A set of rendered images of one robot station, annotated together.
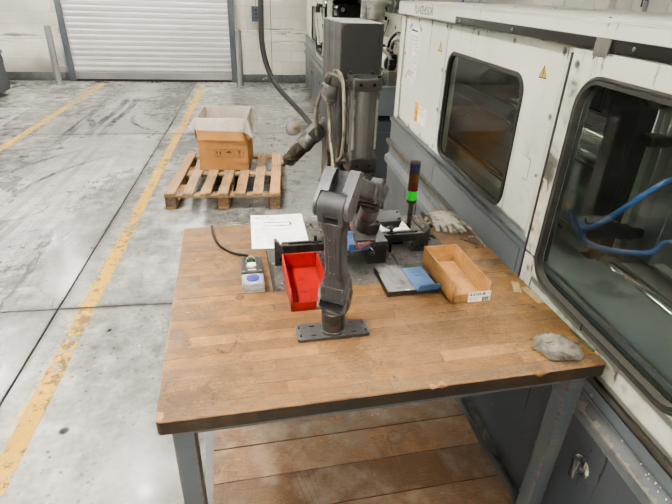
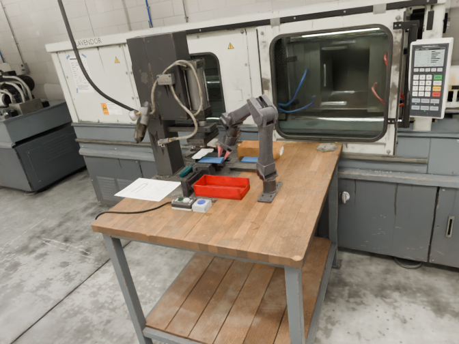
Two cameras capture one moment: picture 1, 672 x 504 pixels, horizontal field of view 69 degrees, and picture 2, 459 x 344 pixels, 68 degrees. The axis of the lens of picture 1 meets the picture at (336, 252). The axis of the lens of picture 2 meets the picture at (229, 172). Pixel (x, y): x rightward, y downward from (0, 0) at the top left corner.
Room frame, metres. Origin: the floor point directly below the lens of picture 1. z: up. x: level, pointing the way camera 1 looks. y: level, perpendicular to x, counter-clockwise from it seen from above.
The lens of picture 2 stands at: (0.32, 1.21, 1.67)
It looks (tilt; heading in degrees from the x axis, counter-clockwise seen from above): 24 degrees down; 310
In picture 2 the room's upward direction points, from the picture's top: 8 degrees counter-clockwise
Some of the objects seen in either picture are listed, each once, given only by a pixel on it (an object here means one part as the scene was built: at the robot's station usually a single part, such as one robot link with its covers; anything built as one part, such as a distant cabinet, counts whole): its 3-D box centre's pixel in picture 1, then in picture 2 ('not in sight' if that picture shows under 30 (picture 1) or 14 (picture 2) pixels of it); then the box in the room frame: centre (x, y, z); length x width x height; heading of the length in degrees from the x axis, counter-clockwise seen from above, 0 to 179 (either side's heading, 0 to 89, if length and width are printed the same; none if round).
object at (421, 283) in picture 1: (420, 276); (255, 157); (1.34, -0.27, 0.93); 0.15 x 0.07 x 0.03; 16
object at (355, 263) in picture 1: (355, 250); (201, 173); (1.59, -0.07, 0.88); 0.65 x 0.50 x 0.03; 103
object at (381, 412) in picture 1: (347, 386); (242, 246); (1.35, -0.06, 0.45); 1.12 x 0.99 x 0.90; 103
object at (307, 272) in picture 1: (305, 279); (221, 186); (1.30, 0.09, 0.93); 0.25 x 0.12 x 0.06; 13
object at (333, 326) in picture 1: (332, 320); (269, 185); (1.08, 0.00, 0.94); 0.20 x 0.07 x 0.08; 103
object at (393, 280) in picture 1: (405, 279); (248, 163); (1.36, -0.23, 0.91); 0.17 x 0.16 x 0.02; 103
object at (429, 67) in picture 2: not in sight; (427, 78); (0.58, -0.78, 1.27); 0.23 x 0.18 x 0.38; 99
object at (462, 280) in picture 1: (455, 272); (260, 149); (1.38, -0.39, 0.93); 0.25 x 0.13 x 0.08; 13
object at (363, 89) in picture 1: (359, 125); (196, 90); (1.51, -0.06, 1.37); 0.11 x 0.09 x 0.30; 103
